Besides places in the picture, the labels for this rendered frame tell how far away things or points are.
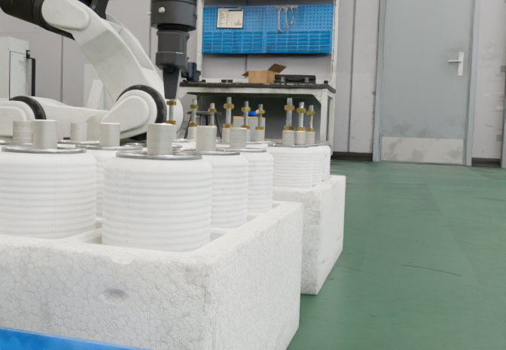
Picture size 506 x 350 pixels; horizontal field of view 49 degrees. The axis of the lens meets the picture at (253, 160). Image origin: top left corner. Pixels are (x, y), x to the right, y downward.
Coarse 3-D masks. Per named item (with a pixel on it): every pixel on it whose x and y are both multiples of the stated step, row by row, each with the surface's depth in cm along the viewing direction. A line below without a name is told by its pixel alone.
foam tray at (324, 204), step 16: (336, 176) 127; (272, 192) 96; (288, 192) 95; (304, 192) 94; (320, 192) 93; (336, 192) 113; (304, 208) 94; (320, 208) 94; (336, 208) 115; (304, 224) 94; (320, 224) 94; (336, 224) 116; (304, 240) 94; (320, 240) 95; (336, 240) 118; (304, 256) 94; (320, 256) 96; (336, 256) 119; (304, 272) 95; (320, 272) 97; (304, 288) 95; (320, 288) 98
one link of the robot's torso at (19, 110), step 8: (0, 104) 147; (8, 104) 146; (16, 104) 146; (24, 104) 145; (0, 112) 146; (8, 112) 146; (16, 112) 145; (24, 112) 145; (32, 112) 146; (0, 120) 146; (8, 120) 146; (32, 120) 145; (0, 128) 146; (8, 128) 146; (32, 128) 145; (0, 136) 147; (8, 136) 146
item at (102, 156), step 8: (88, 152) 59; (96, 152) 59; (104, 152) 59; (112, 152) 60; (104, 160) 59; (96, 176) 59; (104, 176) 59; (96, 184) 59; (96, 192) 59; (96, 200) 59; (96, 208) 59; (96, 216) 59
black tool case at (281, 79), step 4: (276, 76) 560; (280, 76) 559; (284, 76) 559; (288, 76) 558; (292, 76) 558; (296, 76) 557; (300, 76) 557; (304, 76) 556; (308, 76) 556; (312, 76) 555; (276, 80) 560; (280, 80) 560; (284, 80) 558; (288, 80) 556; (292, 80) 556; (296, 80) 555; (300, 80) 555; (304, 80) 557; (308, 80) 555; (312, 80) 556
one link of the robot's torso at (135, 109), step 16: (16, 96) 149; (32, 96) 151; (128, 96) 137; (144, 96) 136; (48, 112) 148; (64, 112) 147; (80, 112) 145; (96, 112) 144; (112, 112) 138; (128, 112) 137; (144, 112) 135; (64, 128) 147; (96, 128) 140; (128, 128) 137; (144, 128) 137
